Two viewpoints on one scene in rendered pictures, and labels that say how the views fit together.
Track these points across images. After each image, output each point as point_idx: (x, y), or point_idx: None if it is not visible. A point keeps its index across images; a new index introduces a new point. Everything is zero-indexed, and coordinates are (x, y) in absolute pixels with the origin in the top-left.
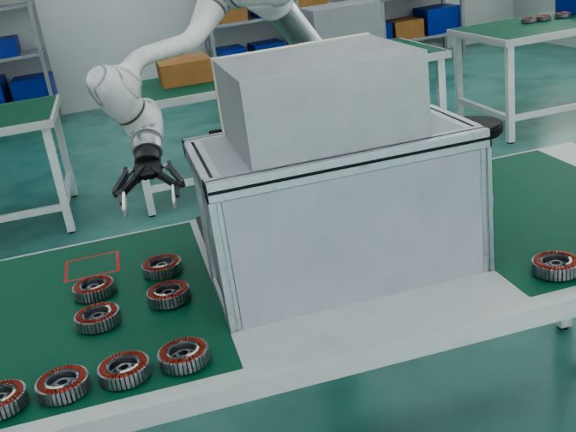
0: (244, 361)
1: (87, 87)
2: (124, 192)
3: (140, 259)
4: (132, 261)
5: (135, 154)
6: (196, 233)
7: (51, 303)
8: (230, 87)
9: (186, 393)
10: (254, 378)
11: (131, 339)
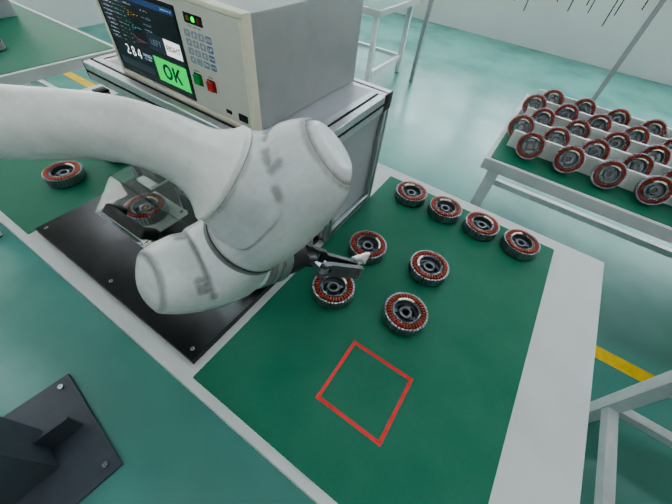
0: (385, 178)
1: (349, 186)
2: (353, 256)
3: (321, 342)
4: (330, 345)
5: (299, 255)
6: (228, 336)
7: (444, 343)
8: (330, 14)
9: (424, 184)
10: (392, 169)
11: (418, 237)
